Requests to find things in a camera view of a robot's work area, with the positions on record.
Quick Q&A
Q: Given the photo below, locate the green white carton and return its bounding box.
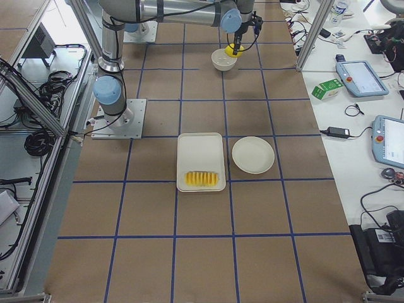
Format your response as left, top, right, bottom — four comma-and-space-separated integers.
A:
311, 78, 343, 100

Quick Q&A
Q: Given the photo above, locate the small black cable loop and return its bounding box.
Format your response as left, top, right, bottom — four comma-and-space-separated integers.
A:
344, 103, 364, 117

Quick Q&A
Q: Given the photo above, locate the black cable bundle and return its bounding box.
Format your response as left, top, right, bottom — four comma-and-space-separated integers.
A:
24, 129, 54, 157

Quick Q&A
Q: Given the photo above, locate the yellow lemon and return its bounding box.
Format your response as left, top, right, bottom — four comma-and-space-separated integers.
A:
224, 44, 244, 58

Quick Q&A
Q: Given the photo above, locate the grey electronics box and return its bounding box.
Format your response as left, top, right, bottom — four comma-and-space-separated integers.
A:
18, 23, 56, 68

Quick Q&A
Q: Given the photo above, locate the blue teach pendant lower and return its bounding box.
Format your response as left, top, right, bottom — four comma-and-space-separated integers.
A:
372, 115, 403, 168

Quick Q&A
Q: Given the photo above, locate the aluminium frame post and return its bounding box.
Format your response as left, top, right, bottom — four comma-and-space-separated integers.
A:
296, 0, 334, 71

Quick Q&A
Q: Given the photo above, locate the black power adapter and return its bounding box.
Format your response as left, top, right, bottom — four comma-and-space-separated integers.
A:
320, 126, 350, 139

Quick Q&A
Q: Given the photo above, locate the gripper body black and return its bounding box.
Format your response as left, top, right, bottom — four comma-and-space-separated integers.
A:
236, 11, 263, 35

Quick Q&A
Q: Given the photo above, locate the blue teach pendant upper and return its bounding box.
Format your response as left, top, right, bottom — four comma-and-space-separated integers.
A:
336, 61, 389, 97

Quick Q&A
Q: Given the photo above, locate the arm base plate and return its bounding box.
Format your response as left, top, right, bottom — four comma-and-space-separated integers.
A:
90, 99, 146, 140
124, 21, 158, 44

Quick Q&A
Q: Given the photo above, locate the cream round plate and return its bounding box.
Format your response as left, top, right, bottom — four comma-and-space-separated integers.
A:
232, 136, 275, 174

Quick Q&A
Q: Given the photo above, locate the sliced yellow fruit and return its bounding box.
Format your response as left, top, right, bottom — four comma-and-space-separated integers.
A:
184, 171, 219, 187

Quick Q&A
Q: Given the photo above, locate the blue teach pendant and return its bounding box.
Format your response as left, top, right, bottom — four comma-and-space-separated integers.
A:
372, 115, 403, 168
336, 61, 389, 97

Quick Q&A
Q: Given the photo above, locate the white deep bowl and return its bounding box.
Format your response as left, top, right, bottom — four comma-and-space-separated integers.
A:
211, 49, 237, 71

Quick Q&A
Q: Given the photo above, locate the cream rectangular tray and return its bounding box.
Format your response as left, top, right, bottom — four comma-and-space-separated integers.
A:
176, 133, 226, 192

